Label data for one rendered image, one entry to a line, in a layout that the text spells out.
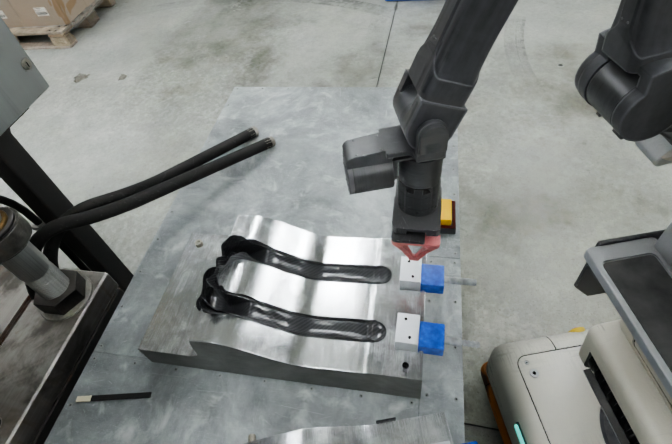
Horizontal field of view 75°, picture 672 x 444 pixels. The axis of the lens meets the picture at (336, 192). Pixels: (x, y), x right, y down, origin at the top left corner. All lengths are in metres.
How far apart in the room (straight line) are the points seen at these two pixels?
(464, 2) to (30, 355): 1.01
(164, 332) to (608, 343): 0.79
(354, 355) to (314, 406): 0.13
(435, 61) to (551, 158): 1.94
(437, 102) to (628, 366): 0.60
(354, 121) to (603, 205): 1.34
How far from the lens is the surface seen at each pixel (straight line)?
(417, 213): 0.61
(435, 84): 0.47
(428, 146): 0.50
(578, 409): 1.44
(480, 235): 2.00
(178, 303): 0.92
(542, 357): 1.46
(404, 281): 0.78
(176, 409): 0.90
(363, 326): 0.78
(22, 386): 1.10
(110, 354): 1.00
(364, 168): 0.54
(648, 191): 2.39
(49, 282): 1.07
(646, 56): 0.59
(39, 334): 1.14
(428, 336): 0.75
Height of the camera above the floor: 1.59
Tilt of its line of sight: 47 degrees down
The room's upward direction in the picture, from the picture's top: 10 degrees counter-clockwise
